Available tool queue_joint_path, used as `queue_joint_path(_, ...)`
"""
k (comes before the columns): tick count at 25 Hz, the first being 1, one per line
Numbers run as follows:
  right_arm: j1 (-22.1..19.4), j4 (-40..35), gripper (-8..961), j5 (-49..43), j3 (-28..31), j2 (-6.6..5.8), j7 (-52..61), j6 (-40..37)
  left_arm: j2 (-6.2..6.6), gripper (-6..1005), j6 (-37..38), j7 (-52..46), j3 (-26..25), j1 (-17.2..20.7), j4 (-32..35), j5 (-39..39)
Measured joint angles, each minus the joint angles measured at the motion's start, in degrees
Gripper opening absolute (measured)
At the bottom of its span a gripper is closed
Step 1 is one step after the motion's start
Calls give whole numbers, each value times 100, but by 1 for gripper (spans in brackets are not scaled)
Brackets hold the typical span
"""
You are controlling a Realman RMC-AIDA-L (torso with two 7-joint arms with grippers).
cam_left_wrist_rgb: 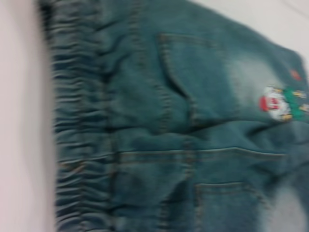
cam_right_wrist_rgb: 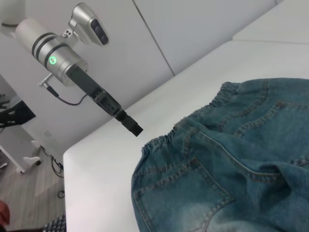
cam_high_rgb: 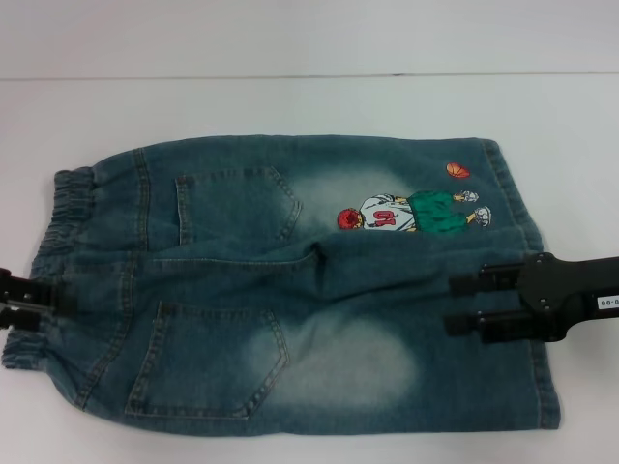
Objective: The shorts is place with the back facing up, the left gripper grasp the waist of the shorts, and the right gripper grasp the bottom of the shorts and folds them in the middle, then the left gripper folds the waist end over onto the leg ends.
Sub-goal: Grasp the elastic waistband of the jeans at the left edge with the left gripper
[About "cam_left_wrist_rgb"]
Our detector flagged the blue denim shorts with embroidery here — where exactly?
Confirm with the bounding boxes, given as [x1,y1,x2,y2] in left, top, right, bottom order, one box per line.
[38,0,309,232]

